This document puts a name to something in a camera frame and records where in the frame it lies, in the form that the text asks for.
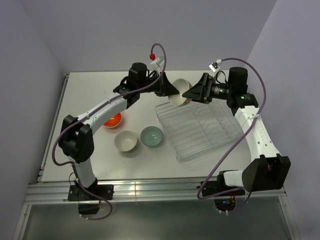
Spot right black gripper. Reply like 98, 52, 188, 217
182, 72, 233, 105

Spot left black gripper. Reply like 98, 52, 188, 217
138, 72, 180, 97

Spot cream bowl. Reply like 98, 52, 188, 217
168, 78, 192, 107
114, 130, 138, 152

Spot pale green bowl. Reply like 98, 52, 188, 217
140, 126, 164, 148

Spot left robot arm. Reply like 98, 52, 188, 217
57, 62, 179, 200

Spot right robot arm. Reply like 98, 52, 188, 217
182, 67, 291, 195

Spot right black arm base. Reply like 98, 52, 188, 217
200, 170, 246, 212

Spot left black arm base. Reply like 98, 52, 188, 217
67, 184, 114, 215

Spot clear plastic dish rack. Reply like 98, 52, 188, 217
155, 99, 243, 163

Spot orange bowl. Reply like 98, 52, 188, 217
103, 112, 122, 129

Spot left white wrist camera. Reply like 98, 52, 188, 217
149, 53, 165, 74

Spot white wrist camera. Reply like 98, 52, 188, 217
149, 53, 165, 74
208, 59, 222, 78

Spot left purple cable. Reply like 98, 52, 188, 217
52, 43, 168, 221

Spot purple cable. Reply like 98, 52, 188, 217
52, 43, 168, 221
196, 57, 266, 215

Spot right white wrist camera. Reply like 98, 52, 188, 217
208, 59, 222, 78

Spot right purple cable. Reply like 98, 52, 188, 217
196, 57, 266, 215

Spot aluminium rail frame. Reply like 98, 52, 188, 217
13, 72, 301, 240

